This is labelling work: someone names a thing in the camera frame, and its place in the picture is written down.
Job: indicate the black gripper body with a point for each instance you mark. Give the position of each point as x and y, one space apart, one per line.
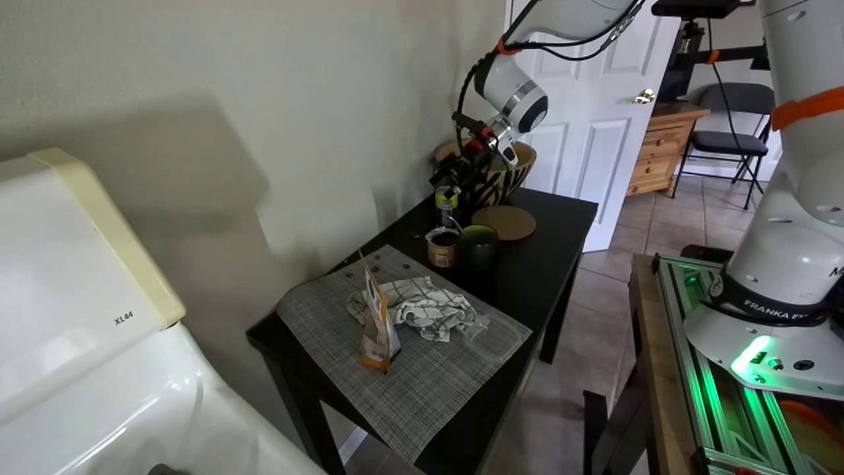
468 163

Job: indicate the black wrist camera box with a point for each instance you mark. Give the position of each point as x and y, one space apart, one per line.
473 132

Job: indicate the white panel door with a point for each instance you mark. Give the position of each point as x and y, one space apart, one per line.
615 148

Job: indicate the black folding chair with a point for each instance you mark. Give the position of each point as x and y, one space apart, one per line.
728 140

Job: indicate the brass door knob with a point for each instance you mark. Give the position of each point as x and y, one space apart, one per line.
648 95

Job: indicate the black cup green inside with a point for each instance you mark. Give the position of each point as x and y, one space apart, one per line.
477 252

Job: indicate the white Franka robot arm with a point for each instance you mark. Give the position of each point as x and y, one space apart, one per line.
791 247

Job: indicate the aluminium rail frame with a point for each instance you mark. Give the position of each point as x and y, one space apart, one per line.
703 351

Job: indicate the small brown cup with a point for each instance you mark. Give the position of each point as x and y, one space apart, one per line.
442 248

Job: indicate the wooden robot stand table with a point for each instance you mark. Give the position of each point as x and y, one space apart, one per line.
648 351

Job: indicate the black side table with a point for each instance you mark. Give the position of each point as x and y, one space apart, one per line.
543 264

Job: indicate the black camera tripod stand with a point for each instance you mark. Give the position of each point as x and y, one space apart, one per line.
688 53

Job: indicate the round cork coaster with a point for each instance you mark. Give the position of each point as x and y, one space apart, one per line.
505 222

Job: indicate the wooden drawer dresser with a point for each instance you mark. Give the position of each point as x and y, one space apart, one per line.
659 148

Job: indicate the white washing machine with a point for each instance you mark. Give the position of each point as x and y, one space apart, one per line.
69 290

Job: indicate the grey woven placemat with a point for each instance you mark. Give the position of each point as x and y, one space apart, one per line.
439 379

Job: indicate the white checked cloth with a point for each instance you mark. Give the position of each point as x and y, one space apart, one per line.
430 311

